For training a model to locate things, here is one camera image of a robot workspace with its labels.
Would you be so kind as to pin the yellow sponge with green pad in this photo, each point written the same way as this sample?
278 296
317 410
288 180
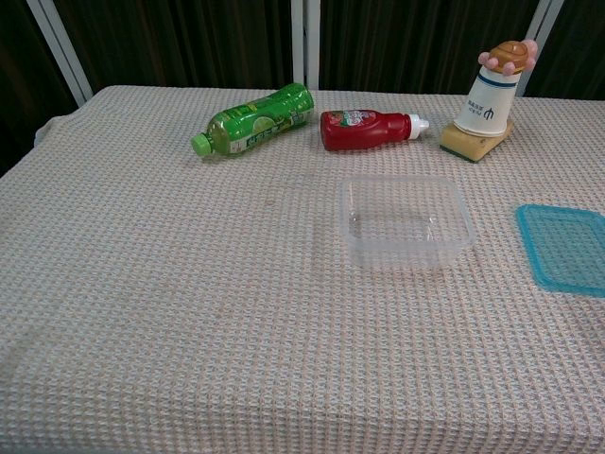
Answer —
465 144

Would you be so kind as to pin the white paper cup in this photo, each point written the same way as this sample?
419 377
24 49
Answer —
489 104

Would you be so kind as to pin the clear plastic food container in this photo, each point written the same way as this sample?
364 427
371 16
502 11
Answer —
359 246

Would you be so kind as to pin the red ketchup squeeze bottle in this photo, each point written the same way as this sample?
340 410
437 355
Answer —
364 130

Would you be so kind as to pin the light blue plastic tray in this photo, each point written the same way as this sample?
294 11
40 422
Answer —
562 250

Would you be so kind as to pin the green plastic drink bottle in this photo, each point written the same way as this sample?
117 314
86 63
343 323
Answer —
255 120

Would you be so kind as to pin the brown and pink turtle toy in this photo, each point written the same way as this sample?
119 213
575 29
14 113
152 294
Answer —
508 54

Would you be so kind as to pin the white frame post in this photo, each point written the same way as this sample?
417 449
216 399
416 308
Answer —
61 47
305 42
543 23

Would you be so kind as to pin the beige waffle-weave tablecloth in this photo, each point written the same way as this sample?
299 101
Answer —
189 284

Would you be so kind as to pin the dark curtain panel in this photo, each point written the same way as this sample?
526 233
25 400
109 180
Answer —
416 38
23 94
576 52
189 42

